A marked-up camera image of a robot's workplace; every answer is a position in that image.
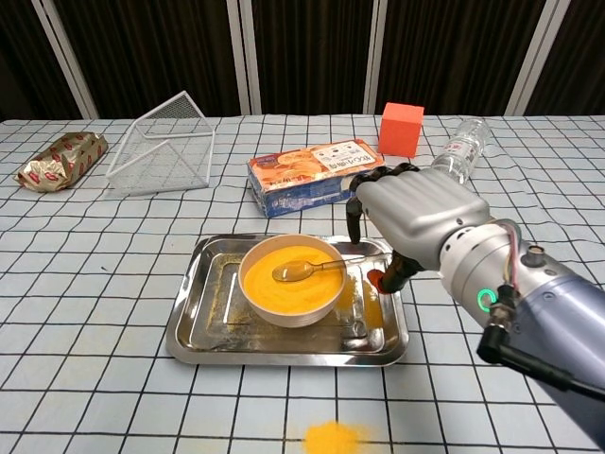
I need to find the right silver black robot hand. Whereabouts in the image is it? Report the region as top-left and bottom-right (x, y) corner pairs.
(344, 163), (491, 295)

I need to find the small yellow powder heap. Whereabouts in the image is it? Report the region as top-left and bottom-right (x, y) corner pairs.
(302, 419), (374, 454)

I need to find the gold red snack packet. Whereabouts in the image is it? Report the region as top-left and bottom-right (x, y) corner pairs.
(13, 131), (110, 193)

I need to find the beige bowl of yellow powder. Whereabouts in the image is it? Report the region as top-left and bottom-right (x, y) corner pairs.
(237, 234), (349, 330)

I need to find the black folding screen white frame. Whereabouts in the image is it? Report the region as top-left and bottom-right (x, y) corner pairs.
(0, 0), (605, 122)

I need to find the metal spoon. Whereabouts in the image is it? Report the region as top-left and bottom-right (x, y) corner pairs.
(271, 257), (396, 285)

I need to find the orange blue biscuit box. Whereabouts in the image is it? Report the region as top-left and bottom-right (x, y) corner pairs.
(246, 138), (388, 219)

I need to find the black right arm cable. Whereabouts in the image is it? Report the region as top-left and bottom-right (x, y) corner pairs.
(475, 283), (596, 396)

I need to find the white wire mesh basket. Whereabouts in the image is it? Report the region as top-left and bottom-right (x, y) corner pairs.
(105, 90), (216, 198)

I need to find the clear plastic water bottle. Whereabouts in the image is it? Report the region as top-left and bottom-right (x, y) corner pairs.
(429, 116), (491, 185)

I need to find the orange cube block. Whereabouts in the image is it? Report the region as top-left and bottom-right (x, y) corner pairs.
(377, 101), (425, 159)

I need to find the rectangular steel tray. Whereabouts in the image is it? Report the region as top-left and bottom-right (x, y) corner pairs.
(164, 234), (410, 368)

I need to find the white grid-patterned tablecloth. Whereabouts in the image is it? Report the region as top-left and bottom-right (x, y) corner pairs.
(0, 113), (605, 454)

